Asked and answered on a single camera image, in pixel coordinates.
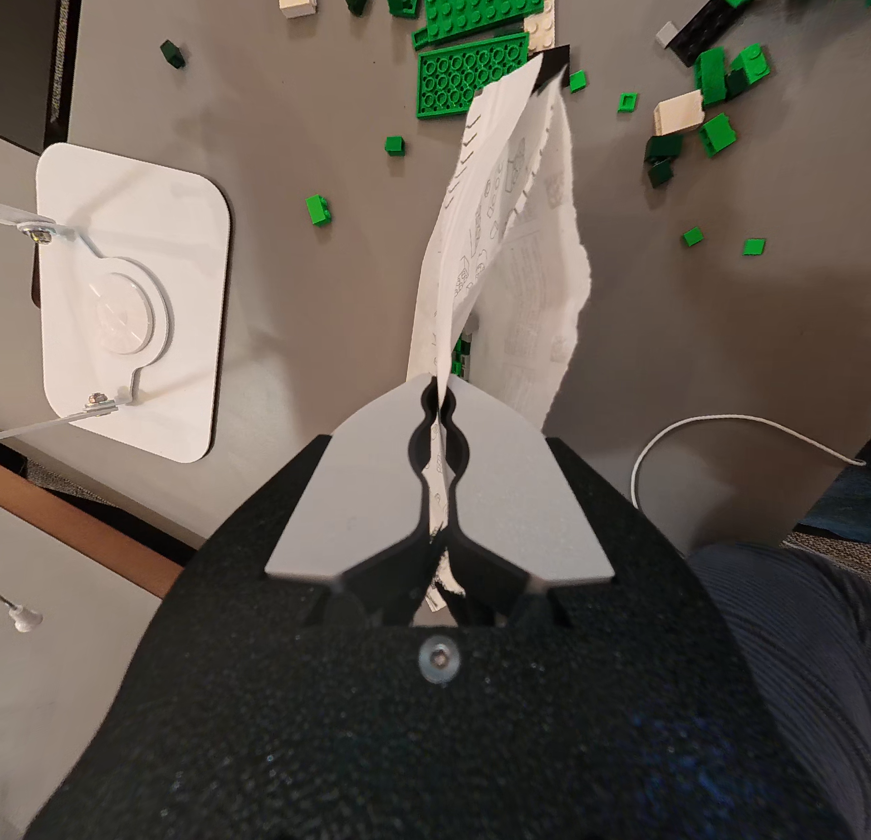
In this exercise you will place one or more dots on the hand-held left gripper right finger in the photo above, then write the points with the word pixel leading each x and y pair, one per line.
pixel 531 506

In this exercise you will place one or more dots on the black square plate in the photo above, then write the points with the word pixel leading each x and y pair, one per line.
pixel 556 61

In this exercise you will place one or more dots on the person's torso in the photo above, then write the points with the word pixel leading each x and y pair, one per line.
pixel 803 683

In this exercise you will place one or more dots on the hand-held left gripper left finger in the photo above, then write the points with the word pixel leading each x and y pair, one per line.
pixel 354 506

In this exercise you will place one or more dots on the green rectangular plate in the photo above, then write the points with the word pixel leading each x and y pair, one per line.
pixel 449 78

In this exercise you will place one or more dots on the white plate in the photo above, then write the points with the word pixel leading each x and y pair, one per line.
pixel 544 34

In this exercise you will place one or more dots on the white desk with wooden edge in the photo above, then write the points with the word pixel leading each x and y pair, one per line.
pixel 54 649

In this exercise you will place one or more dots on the heap of green toy bricks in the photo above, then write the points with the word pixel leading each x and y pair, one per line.
pixel 714 71

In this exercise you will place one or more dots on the grey desk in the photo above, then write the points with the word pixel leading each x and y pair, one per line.
pixel 306 343

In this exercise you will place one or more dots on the black tablet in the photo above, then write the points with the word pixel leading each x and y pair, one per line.
pixel 27 51

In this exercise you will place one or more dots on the white metal stand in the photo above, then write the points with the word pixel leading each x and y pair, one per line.
pixel 190 241

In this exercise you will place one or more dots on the dark green small brick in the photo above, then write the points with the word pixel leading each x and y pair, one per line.
pixel 173 54

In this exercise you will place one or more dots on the long black plate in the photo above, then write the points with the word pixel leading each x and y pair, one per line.
pixel 708 27

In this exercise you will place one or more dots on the white printed paper bag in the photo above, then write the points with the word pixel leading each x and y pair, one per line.
pixel 537 275

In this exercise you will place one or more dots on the green studded plate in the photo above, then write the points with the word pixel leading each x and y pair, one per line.
pixel 476 0

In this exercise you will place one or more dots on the grey brick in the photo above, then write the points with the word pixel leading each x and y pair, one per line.
pixel 667 35

